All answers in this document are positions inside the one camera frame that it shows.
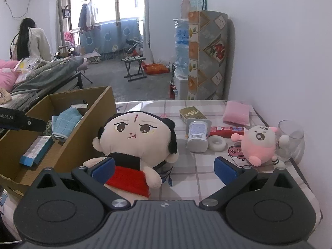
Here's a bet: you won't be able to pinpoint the hanging jackets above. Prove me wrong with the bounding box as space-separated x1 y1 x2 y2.
78 1 99 32

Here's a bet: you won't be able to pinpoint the black stroller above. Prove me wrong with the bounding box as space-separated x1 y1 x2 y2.
126 39 144 57

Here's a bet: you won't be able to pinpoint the white tape roll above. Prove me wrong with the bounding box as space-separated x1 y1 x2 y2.
207 135 226 151

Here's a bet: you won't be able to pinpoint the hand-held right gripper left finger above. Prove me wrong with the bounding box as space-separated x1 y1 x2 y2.
36 157 130 209

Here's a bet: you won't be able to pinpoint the green floral scrunchie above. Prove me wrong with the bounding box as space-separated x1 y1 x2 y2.
43 119 54 137

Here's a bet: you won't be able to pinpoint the pink pillow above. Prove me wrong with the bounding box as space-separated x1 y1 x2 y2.
0 60 20 92

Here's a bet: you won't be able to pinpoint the green folding stool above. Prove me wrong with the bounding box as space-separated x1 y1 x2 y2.
121 56 148 82

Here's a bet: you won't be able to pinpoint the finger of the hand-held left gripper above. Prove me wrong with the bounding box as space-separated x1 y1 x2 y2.
16 118 48 133

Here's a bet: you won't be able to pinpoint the orange bag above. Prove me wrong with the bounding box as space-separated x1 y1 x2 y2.
143 63 170 75

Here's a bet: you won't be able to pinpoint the red toothpaste tube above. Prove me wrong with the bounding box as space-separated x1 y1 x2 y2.
209 126 245 138

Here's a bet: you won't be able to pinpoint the clear plastic packet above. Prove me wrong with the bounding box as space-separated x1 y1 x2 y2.
14 57 43 73

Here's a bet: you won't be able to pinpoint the white curtain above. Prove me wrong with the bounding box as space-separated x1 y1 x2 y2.
143 0 156 65

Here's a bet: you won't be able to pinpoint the brown cardboard box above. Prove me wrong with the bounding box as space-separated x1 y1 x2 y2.
0 85 117 200

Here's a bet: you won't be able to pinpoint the clear glass cup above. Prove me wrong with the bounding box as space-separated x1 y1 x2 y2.
275 120 305 162

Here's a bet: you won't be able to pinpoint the pink hanging garment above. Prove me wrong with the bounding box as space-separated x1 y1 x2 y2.
63 31 74 47

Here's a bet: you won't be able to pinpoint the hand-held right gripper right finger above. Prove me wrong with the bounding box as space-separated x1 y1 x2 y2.
199 156 296 209

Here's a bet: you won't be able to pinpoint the teal paper box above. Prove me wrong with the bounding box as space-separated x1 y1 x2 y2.
19 135 55 167

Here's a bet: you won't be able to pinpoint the white water dispenser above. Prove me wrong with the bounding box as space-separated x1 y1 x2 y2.
173 67 189 100

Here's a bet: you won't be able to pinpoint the plush doll with red skirt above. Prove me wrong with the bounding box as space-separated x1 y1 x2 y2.
83 111 179 200

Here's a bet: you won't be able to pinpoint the rolled patterned floor mat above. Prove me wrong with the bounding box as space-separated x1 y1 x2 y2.
187 10 235 101

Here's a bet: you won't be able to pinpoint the black metal stand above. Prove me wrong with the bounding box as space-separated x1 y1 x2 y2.
75 71 93 90

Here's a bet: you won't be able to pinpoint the grey blanket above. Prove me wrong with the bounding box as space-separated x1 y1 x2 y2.
0 56 85 112

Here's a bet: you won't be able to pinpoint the pink towel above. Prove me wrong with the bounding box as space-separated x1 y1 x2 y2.
222 101 251 126

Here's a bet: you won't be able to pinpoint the small gold box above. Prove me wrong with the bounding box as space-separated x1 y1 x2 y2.
179 106 208 123

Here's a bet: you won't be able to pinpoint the pink round plush toy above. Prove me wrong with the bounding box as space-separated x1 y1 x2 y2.
230 124 289 168

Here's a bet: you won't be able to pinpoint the blue water dispenser bottle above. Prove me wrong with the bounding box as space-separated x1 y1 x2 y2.
174 18 191 70

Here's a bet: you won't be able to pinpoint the hanging blue patterned sheet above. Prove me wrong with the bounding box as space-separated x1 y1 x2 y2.
79 18 143 60

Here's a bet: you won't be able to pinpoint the light blue towel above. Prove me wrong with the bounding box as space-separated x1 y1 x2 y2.
51 107 83 143

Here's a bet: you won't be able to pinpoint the white plastic jar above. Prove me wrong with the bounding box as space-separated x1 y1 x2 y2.
186 118 212 153

